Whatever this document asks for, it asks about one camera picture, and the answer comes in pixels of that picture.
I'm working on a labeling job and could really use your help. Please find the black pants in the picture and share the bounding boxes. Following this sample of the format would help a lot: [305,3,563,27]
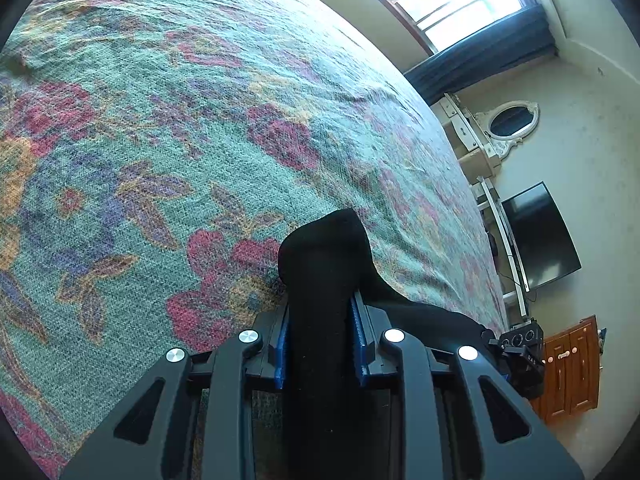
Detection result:
[250,208,501,480]

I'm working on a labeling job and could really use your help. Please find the oval white framed mirror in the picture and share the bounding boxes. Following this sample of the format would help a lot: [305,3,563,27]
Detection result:
[474,101,541,161]

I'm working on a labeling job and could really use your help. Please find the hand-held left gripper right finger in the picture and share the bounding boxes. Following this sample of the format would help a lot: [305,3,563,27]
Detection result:
[349,292,586,480]

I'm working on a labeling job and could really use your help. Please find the white dressing table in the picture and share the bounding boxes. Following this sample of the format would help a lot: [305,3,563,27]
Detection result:
[432,92,503,177]

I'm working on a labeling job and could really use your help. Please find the floral bed blanket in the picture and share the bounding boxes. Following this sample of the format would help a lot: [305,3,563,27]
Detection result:
[0,0,508,480]

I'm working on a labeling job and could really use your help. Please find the black flat television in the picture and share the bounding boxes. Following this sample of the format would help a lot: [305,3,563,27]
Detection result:
[501,181,582,291]

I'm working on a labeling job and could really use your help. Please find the white shelf unit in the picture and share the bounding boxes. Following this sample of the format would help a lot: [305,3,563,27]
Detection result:
[472,175,533,322]

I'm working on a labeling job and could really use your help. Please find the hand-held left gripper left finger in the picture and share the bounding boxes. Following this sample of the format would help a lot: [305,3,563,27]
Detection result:
[60,302,292,480]

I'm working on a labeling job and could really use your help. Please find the brown wooden cabinet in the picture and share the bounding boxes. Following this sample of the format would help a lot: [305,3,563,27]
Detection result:
[530,315,601,426]

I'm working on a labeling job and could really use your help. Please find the dark curtain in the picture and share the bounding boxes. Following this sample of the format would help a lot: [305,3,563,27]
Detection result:
[404,5,558,107]

